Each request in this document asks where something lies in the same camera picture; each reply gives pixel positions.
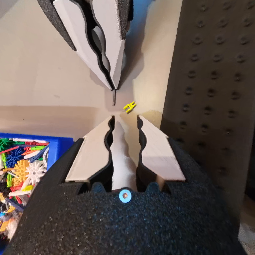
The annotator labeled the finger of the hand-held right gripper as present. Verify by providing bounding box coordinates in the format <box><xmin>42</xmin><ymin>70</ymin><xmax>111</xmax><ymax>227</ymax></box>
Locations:
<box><xmin>53</xmin><ymin>0</ymin><xmax>114</xmax><ymax>91</ymax></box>
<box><xmin>93</xmin><ymin>0</ymin><xmax>126</xmax><ymax>90</ymax></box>

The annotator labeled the blue plastic storage bin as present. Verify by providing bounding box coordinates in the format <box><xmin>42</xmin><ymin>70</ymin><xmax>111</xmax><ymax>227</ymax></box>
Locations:
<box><xmin>0</xmin><ymin>132</ymin><xmax>74</xmax><ymax>177</ymax></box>

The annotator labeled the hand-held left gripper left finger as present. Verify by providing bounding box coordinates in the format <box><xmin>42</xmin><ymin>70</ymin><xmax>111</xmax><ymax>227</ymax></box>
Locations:
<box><xmin>65</xmin><ymin>114</ymin><xmax>115</xmax><ymax>182</ymax></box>

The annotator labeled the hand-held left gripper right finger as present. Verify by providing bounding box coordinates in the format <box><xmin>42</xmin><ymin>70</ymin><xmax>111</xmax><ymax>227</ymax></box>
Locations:
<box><xmin>137</xmin><ymin>114</ymin><xmax>186</xmax><ymax>182</ymax></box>

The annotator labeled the yellow-green plastic connector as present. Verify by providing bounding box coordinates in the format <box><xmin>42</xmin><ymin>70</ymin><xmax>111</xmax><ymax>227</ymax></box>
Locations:
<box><xmin>123</xmin><ymin>101</ymin><xmax>137</xmax><ymax>114</ymax></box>

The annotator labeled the pile of colourful construction pieces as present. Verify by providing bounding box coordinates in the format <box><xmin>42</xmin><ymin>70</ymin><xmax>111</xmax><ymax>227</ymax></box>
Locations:
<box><xmin>0</xmin><ymin>137</ymin><xmax>50</xmax><ymax>245</ymax></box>

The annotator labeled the black perforated mat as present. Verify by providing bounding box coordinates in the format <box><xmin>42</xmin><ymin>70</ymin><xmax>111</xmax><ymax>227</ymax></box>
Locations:
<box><xmin>160</xmin><ymin>0</ymin><xmax>255</xmax><ymax>229</ymax></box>

